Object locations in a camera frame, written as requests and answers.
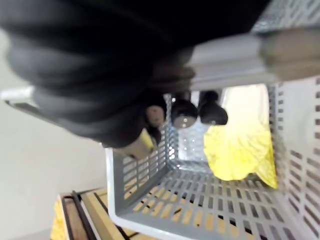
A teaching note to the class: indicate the wooden slatted crate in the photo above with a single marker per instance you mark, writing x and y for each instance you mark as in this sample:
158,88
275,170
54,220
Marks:
82,217

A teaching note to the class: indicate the yellow cabbage in crate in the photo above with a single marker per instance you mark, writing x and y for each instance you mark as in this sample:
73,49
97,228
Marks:
58,225

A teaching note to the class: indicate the grey perforated plastic basket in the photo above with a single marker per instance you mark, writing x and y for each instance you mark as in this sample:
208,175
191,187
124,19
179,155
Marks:
212,200

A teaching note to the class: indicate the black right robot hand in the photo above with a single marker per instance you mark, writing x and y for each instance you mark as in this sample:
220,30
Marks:
82,62

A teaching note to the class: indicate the yellow napa cabbage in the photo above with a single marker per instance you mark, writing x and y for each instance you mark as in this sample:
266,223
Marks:
246,142

